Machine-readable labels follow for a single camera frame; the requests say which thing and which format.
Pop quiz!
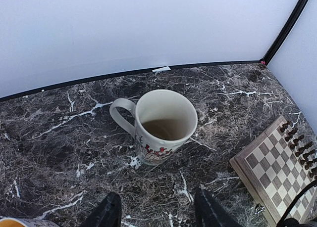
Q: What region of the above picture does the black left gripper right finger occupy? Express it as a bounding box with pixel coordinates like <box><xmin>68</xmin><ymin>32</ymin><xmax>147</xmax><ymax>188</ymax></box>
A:
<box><xmin>194</xmin><ymin>188</ymin><xmax>241</xmax><ymax>227</ymax></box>

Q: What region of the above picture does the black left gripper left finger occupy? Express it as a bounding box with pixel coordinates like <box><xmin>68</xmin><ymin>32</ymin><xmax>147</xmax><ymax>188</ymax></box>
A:
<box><xmin>83</xmin><ymin>192</ymin><xmax>122</xmax><ymax>227</ymax></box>

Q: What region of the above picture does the wooden chessboard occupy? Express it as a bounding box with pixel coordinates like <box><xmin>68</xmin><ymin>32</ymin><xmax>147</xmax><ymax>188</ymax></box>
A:
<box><xmin>230</xmin><ymin>116</ymin><xmax>316</xmax><ymax>227</ymax></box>

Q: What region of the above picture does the dark chess pieces row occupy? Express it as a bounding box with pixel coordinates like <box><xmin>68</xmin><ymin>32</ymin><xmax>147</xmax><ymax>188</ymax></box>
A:
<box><xmin>277</xmin><ymin>120</ymin><xmax>317</xmax><ymax>180</ymax></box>

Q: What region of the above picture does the white mug orange interior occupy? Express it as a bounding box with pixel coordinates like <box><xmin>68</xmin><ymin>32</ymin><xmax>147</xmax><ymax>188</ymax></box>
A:
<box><xmin>0</xmin><ymin>218</ymin><xmax>59</xmax><ymax>227</ymax></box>

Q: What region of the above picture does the white floral ceramic mug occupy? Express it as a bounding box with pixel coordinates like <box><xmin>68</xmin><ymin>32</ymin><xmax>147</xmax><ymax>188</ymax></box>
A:
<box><xmin>109</xmin><ymin>90</ymin><xmax>198</xmax><ymax>166</ymax></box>

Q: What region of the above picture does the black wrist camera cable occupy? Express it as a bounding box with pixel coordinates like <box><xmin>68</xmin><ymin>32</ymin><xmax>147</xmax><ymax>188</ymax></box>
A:
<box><xmin>277</xmin><ymin>180</ymin><xmax>317</xmax><ymax>227</ymax></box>

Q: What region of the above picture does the right black frame post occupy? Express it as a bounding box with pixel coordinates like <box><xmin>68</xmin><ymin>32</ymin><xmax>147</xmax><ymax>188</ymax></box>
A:
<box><xmin>260</xmin><ymin>0</ymin><xmax>309</xmax><ymax>66</ymax></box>

